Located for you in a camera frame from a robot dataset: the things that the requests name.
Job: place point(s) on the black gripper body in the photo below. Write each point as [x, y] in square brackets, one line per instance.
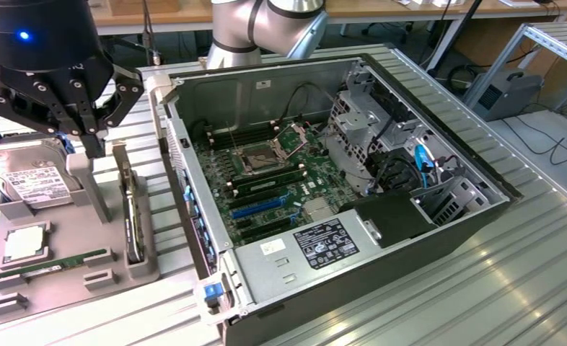
[37, 43]

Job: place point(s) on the green graphics card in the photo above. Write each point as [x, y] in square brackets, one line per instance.
[130, 216]

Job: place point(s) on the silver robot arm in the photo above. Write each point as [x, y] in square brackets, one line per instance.
[234, 36]

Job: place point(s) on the office chair base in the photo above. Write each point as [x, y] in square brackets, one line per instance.
[388, 27]
[118, 40]

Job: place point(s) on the black case latch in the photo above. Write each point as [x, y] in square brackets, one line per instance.
[184, 142]

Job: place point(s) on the open black PC case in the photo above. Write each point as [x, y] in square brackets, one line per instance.
[214, 97]

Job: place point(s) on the hard disk with blue carrier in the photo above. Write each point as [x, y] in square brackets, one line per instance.
[27, 169]

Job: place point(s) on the black RAM slot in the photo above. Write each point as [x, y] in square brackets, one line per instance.
[273, 175]
[220, 136]
[220, 132]
[220, 139]
[220, 143]
[273, 170]

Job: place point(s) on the wooden desk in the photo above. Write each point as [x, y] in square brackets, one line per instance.
[190, 18]
[408, 12]

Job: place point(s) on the thin metal locking lever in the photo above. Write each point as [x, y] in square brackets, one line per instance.
[232, 138]

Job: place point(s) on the CPU socket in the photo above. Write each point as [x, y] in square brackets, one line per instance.
[258, 158]

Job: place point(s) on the open metal socket cover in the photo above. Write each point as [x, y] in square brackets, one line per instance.
[292, 138]

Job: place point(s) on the grey parts rack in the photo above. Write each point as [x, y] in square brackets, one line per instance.
[70, 245]

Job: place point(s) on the silver CPU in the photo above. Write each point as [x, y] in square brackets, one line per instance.
[22, 243]

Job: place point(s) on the green RAM stick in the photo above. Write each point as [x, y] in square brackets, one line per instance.
[46, 268]
[262, 184]

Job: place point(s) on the long black expansion slot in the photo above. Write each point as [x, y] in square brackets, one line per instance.
[262, 226]
[253, 202]
[269, 234]

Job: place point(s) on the blue expansion slot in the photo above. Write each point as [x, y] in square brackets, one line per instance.
[256, 210]

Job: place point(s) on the green motherboard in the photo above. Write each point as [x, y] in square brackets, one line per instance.
[312, 180]

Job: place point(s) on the metal drive cage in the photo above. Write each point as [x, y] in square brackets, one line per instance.
[364, 120]

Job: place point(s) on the silver chipset heatsink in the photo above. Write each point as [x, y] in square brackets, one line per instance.
[318, 209]

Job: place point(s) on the blue case latch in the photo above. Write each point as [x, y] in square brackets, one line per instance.
[212, 292]

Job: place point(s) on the silver power supply unit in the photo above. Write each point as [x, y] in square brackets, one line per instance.
[282, 266]

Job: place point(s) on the black plastic shroud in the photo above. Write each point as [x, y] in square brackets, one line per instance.
[388, 216]

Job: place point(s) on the small white box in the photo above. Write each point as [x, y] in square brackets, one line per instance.
[448, 3]

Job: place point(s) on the perforated metal disk bay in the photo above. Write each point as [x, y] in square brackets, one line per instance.
[450, 209]

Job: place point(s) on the black pole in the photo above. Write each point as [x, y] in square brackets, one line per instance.
[470, 14]

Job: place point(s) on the grey machine box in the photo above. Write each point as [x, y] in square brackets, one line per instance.
[508, 97]

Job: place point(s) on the aluminium slat table frame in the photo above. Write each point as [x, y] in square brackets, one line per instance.
[557, 36]

